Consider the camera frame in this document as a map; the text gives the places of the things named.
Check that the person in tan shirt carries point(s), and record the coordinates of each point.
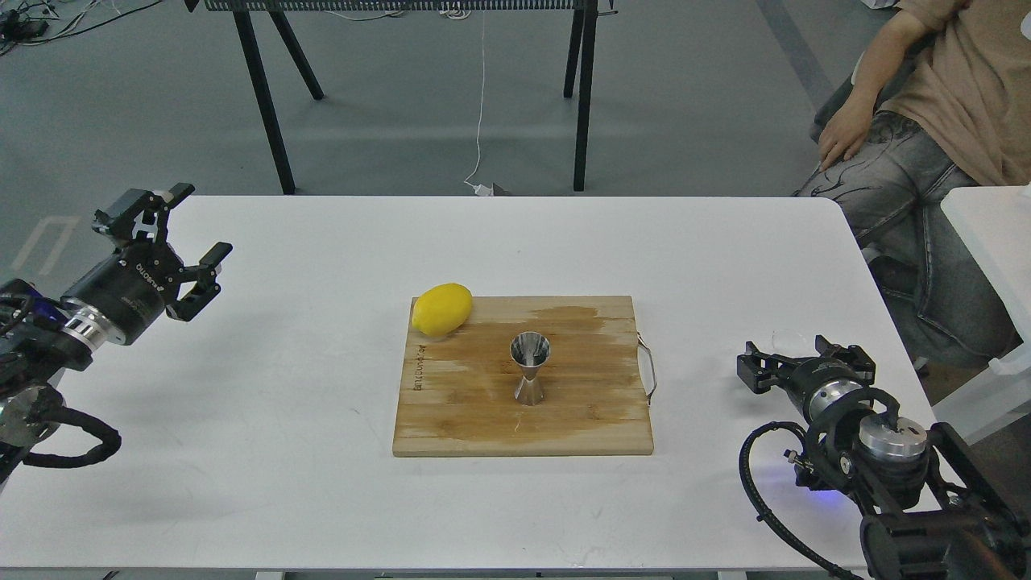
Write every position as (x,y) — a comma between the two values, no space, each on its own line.
(940,101)

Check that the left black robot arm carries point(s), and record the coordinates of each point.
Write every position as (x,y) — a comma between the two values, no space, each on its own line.
(41,338)

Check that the black metal frame table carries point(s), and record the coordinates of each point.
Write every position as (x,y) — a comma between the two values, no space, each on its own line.
(375,55)

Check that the white side table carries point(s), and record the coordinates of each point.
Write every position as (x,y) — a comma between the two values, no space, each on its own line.
(994,224)

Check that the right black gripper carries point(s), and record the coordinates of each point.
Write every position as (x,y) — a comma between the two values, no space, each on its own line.
(812,384)

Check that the wooden cutting board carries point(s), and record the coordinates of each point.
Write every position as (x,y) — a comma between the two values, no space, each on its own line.
(457,393)

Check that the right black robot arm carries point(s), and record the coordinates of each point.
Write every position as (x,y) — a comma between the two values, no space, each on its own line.
(927,510)

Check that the small clear glass cup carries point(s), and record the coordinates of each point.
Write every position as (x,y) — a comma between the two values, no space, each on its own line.
(790,343)

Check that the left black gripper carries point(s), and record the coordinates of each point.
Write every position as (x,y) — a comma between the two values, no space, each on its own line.
(144,277)

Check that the yellow lemon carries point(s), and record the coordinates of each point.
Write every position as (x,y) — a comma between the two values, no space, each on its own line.
(442,309)

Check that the steel double jigger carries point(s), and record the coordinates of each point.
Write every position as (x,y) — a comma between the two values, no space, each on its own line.
(530,351)

